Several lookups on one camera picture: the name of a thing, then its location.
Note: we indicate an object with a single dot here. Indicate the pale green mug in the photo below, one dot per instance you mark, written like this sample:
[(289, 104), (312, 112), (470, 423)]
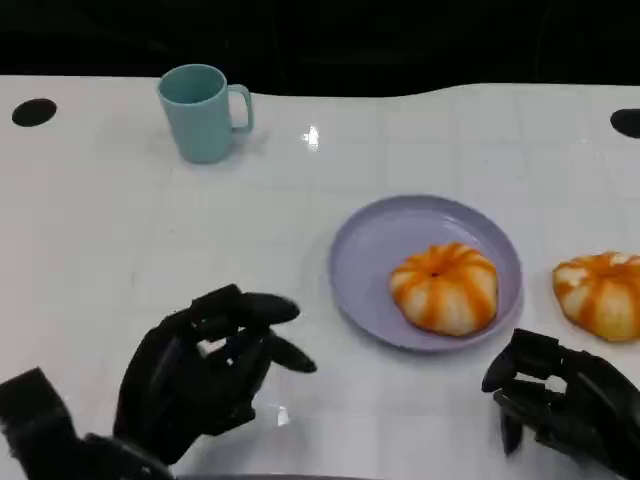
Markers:
[(200, 125)]

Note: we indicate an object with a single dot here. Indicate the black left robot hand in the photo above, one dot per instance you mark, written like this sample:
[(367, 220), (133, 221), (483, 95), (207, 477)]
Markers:
[(185, 380)]

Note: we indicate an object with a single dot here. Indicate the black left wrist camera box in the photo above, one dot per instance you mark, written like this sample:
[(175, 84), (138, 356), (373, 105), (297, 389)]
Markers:
[(35, 425)]

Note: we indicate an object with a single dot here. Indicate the lilac plate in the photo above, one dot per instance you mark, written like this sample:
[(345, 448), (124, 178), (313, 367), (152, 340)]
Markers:
[(365, 250)]

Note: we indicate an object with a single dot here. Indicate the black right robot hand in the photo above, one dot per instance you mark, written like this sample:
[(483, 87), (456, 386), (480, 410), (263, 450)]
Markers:
[(590, 405)]

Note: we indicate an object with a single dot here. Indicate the orange white toy bread roll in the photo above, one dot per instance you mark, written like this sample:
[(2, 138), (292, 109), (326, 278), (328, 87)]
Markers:
[(602, 297), (445, 290)]

